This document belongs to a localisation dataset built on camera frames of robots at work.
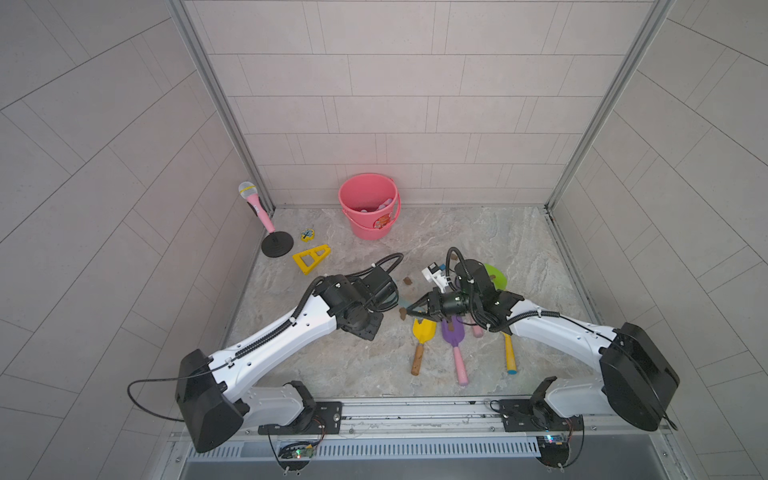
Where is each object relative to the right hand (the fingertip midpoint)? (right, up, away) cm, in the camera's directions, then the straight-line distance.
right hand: (411, 314), depth 73 cm
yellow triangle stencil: (-31, +11, +26) cm, 42 cm away
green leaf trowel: (+30, +5, +25) cm, 39 cm away
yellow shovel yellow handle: (+27, -13, +6) cm, 31 cm away
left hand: (-10, -3, +2) cm, 11 cm away
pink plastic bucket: (-13, +30, +26) cm, 41 cm away
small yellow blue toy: (-36, +19, +33) cm, 52 cm away
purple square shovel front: (+13, -10, +12) cm, 20 cm away
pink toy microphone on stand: (-46, +16, +31) cm, 58 cm away
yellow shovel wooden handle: (+4, -8, +12) cm, 15 cm away
